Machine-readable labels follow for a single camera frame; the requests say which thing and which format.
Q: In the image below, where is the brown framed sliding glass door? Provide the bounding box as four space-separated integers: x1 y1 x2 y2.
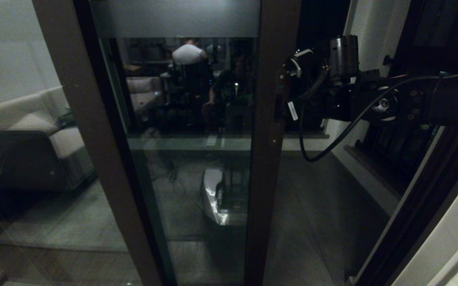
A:
90 0 303 286

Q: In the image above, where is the brown window sill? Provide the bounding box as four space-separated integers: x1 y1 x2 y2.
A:
344 145 404 199

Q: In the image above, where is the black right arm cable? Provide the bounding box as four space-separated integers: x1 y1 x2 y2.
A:
299 66 458 162

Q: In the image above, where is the beige sofa cushion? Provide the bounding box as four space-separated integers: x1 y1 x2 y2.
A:
8 114 60 135

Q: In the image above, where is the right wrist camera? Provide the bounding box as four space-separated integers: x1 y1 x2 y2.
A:
287 48 315 78

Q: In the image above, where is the grey rug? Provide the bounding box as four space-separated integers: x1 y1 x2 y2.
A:
0 181 130 253

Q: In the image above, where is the black braided sleeve cable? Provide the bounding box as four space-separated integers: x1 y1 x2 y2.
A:
305 68 329 100

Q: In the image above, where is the dark brown door jamb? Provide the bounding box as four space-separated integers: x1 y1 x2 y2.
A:
354 125 458 286

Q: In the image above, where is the brown fixed door frame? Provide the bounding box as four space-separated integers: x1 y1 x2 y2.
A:
32 0 178 286

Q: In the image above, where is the beige sofa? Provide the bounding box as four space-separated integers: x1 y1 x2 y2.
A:
0 87 96 191

